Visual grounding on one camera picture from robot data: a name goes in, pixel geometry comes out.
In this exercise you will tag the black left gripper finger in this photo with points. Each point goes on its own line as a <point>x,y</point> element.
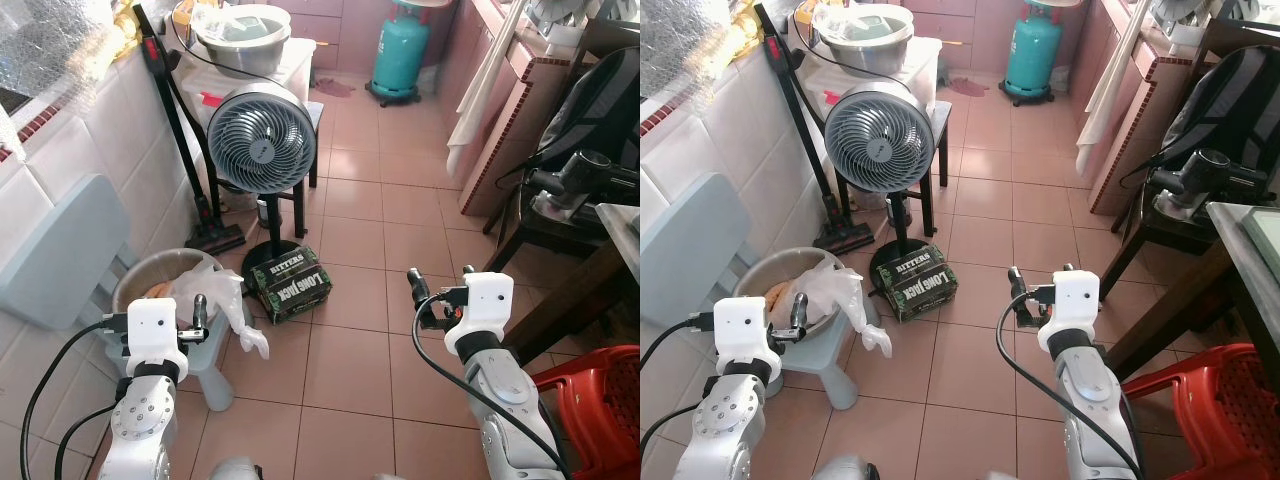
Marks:
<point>798,310</point>
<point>200,312</point>

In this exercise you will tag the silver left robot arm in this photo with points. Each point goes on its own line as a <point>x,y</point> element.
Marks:
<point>140,425</point>
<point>730,420</point>

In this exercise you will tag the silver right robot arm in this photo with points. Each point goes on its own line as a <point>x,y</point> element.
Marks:
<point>1090,400</point>
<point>505,400</point>

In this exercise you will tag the clear white plastic bag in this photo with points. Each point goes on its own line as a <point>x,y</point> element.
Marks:
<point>220,290</point>
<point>840,290</point>

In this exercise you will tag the small grey plastic stool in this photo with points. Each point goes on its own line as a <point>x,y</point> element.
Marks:
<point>215,375</point>
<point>838,375</point>

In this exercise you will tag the steel bowl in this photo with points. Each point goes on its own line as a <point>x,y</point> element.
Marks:
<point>765,272</point>
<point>140,275</point>

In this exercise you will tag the black stick vacuum cleaner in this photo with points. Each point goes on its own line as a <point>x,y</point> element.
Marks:
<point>215,240</point>
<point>845,237</point>

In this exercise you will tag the dark wooden side table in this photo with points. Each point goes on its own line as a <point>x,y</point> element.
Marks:
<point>545,230</point>
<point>1165,225</point>

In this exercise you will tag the printed black cardboard box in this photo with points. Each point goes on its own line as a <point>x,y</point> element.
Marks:
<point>290,285</point>
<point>918,283</point>

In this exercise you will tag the grey top wooden table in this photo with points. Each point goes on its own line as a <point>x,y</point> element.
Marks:
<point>1170,310</point>
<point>570,300</point>

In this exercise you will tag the folded grey plastic panel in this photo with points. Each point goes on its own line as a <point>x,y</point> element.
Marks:
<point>60,250</point>
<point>690,250</point>

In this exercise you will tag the black handheld vacuum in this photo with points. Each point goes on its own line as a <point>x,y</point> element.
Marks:
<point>585,170</point>
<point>1205,170</point>

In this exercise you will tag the white hanging cloth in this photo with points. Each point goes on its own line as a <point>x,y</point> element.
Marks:
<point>480,110</point>
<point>1105,110</point>

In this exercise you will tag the red plastic chair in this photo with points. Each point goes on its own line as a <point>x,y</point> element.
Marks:
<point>590,400</point>
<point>1220,400</point>

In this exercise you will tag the grey round floor fan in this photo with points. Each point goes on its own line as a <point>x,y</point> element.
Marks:
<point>880,138</point>
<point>262,140</point>

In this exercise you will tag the pale green cutting board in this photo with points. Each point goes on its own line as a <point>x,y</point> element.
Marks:
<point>1265,235</point>

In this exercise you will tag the black backpack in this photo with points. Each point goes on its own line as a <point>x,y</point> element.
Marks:
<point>1230,110</point>
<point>600,110</point>

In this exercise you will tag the teal gas cylinder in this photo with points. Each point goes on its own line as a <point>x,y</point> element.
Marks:
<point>1032,55</point>
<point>403,55</point>

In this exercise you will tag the white plastic storage box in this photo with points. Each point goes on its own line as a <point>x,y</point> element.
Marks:
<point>825,85</point>
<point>205,85</point>

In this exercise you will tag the large steel basin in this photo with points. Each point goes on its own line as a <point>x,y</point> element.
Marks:
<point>240,55</point>
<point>862,52</point>

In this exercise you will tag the silver foil sheet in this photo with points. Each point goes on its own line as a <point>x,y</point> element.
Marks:
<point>685,40</point>
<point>50,40</point>

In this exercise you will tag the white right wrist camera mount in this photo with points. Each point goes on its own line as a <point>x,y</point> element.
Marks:
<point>1075,295</point>
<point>488,300</point>

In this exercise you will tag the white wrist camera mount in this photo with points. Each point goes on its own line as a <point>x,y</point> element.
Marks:
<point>740,325</point>
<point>1075,295</point>
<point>488,300</point>
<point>150,325</point>

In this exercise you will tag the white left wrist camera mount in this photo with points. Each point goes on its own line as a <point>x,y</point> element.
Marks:
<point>150,325</point>
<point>740,325</point>

